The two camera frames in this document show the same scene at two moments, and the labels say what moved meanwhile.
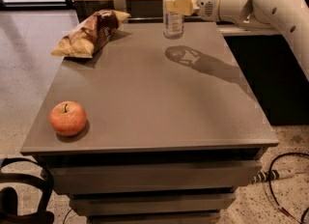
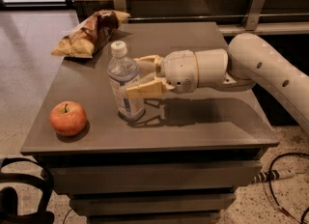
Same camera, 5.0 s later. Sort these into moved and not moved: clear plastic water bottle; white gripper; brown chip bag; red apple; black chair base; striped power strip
Moved: clear plastic water bottle; white gripper
Not moved: red apple; black chair base; striped power strip; brown chip bag
